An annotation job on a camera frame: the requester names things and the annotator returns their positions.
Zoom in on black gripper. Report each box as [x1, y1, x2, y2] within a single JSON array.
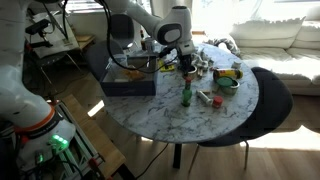
[[179, 54, 192, 72]]

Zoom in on yellow spray can lying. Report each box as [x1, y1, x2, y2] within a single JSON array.
[[213, 69, 243, 80]]

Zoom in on white sunglasses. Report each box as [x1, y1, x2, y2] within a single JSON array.
[[192, 51, 214, 77]]

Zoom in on green glass bottle red cap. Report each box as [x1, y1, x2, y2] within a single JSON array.
[[181, 77, 192, 107]]

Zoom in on white salt shaker blue label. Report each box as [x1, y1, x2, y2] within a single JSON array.
[[196, 91, 212, 105]]

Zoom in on small red capped jar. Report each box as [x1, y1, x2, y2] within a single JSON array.
[[212, 96, 223, 108]]

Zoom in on blue cardboard box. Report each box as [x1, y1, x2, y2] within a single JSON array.
[[100, 54, 158, 97]]

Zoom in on dark grey upholstered chair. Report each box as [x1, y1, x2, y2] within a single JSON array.
[[193, 67, 293, 168]]

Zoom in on white sofa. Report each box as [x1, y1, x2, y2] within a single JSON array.
[[230, 7, 320, 96]]

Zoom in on wooden bench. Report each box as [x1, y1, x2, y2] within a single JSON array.
[[61, 95, 134, 180]]

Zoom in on black cable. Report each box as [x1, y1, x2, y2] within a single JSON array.
[[134, 142, 170, 180]]

